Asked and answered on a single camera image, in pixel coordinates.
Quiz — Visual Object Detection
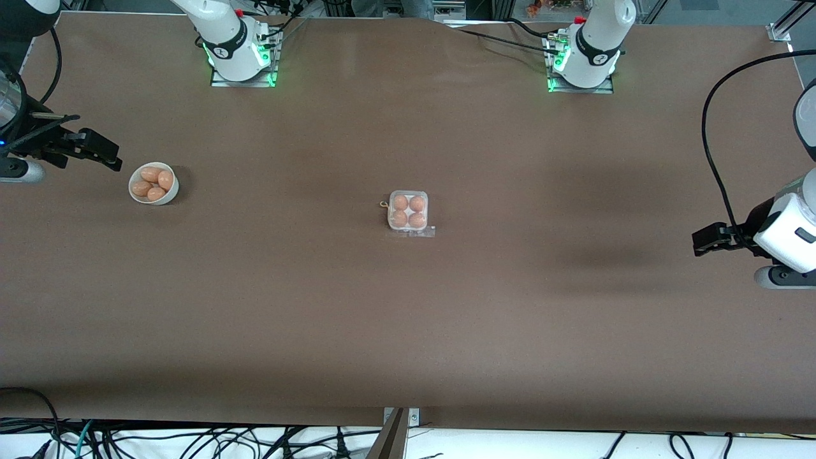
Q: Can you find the clear plastic egg box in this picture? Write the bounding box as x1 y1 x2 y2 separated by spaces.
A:
381 190 437 239

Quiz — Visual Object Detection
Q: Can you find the white round bowl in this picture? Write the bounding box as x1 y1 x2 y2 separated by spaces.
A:
129 162 180 206

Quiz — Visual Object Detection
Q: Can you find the grey background equipment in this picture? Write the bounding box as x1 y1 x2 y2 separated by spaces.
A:
433 0 492 20

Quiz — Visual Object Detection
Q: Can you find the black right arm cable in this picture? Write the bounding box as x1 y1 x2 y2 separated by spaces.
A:
35 27 62 106

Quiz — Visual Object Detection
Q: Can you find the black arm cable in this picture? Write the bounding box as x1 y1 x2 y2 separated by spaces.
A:
35 27 62 106
701 50 816 240

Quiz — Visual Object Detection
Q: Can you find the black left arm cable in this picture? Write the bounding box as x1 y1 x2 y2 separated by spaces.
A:
701 50 816 240

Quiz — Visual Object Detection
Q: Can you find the teal cable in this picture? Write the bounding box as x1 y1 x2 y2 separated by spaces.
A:
75 419 96 459

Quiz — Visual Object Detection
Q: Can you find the dark camera support bar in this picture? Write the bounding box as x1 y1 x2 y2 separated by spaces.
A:
367 408 409 459

